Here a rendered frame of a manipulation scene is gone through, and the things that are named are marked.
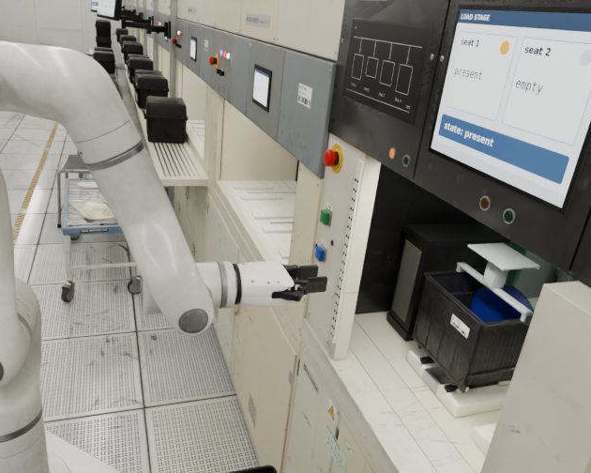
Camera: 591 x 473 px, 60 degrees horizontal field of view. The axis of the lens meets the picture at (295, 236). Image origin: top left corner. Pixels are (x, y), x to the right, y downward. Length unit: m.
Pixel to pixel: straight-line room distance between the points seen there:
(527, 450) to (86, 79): 0.73
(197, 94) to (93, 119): 3.31
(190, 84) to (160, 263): 3.31
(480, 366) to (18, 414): 0.89
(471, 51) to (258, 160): 1.94
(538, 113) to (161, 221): 0.55
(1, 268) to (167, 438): 1.57
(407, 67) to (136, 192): 0.51
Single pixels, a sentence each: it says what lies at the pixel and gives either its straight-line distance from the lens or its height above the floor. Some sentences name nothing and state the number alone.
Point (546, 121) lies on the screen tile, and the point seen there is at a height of 1.56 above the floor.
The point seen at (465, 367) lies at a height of 1.00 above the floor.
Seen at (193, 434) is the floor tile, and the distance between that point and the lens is 2.34.
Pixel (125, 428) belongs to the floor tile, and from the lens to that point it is 2.39.
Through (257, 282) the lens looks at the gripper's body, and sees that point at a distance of 0.91.
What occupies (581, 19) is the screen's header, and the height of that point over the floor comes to 1.67.
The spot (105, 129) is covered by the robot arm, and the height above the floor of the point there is 1.47.
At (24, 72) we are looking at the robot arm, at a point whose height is 1.54.
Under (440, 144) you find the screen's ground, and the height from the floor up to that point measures 1.48.
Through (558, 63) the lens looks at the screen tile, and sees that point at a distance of 0.70.
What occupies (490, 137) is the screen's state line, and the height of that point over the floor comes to 1.52.
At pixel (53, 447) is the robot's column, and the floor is 0.76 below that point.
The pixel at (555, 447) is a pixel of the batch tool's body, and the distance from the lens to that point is 0.67.
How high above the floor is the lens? 1.64
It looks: 23 degrees down
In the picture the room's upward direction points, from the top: 7 degrees clockwise
